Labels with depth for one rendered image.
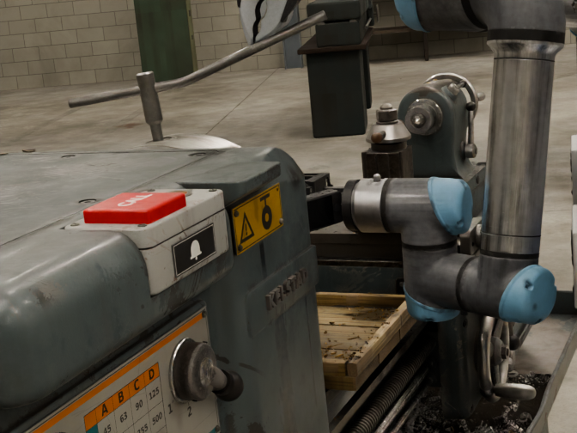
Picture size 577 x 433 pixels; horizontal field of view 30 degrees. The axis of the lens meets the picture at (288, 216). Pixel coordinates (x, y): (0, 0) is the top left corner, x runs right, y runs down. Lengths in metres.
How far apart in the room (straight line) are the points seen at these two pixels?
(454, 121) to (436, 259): 0.98
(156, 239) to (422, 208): 0.67
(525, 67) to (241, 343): 0.55
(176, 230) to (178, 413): 0.18
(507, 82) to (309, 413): 0.49
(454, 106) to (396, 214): 0.99
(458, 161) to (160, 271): 1.68
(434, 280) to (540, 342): 1.13
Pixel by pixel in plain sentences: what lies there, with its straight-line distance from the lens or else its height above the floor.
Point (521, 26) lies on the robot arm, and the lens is 1.36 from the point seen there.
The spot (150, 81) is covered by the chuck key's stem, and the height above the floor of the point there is 1.31.
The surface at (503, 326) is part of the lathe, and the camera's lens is 2.01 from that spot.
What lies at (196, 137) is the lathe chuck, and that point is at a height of 1.23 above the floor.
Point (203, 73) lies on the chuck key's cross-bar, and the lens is 1.35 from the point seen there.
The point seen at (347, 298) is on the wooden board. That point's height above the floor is 0.90.
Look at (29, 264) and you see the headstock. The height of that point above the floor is 1.25.
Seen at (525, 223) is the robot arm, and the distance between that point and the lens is 1.37.
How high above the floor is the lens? 1.44
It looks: 13 degrees down
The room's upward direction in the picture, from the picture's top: 5 degrees counter-clockwise
